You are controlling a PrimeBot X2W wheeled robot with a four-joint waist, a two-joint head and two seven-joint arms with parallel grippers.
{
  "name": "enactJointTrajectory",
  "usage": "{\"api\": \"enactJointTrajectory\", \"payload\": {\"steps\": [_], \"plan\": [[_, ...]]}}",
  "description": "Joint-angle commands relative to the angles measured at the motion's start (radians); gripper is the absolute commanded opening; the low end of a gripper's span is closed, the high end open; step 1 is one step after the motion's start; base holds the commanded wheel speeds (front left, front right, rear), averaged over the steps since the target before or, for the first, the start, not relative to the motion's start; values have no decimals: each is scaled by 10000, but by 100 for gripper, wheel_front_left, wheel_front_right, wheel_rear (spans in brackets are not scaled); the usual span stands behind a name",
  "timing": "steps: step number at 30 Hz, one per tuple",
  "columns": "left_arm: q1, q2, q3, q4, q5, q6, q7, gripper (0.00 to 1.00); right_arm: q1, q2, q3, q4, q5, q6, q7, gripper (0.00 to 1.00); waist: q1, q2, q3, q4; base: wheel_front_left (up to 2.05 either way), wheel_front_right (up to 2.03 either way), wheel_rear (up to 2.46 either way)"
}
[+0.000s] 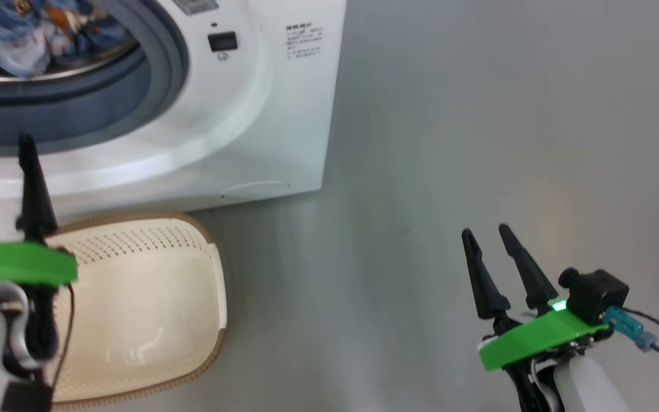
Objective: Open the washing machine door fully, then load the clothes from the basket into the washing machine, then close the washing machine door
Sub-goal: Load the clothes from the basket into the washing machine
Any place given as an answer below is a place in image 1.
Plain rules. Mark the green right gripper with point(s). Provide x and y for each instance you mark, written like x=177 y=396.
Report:
x=535 y=337

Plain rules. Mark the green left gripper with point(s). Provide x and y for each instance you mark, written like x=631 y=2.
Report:
x=15 y=262

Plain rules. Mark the steel washing machine drum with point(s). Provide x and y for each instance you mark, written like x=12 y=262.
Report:
x=78 y=67

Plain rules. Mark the white front-load washing machine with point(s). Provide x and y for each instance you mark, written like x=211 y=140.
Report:
x=238 y=126

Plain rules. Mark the cream perforated laundry basket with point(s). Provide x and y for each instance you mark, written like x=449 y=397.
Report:
x=146 y=309

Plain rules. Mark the round white filter cover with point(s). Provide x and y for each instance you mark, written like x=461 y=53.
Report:
x=255 y=190

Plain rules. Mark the grey warning label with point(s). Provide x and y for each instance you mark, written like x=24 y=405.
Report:
x=195 y=6

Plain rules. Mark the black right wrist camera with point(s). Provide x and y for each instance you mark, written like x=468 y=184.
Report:
x=595 y=294

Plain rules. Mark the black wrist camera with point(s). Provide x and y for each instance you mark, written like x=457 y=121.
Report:
x=595 y=294
x=26 y=397

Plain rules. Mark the teal right camera connector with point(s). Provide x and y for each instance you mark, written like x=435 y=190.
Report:
x=627 y=326

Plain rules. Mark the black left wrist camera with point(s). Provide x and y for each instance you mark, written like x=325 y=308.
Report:
x=26 y=397

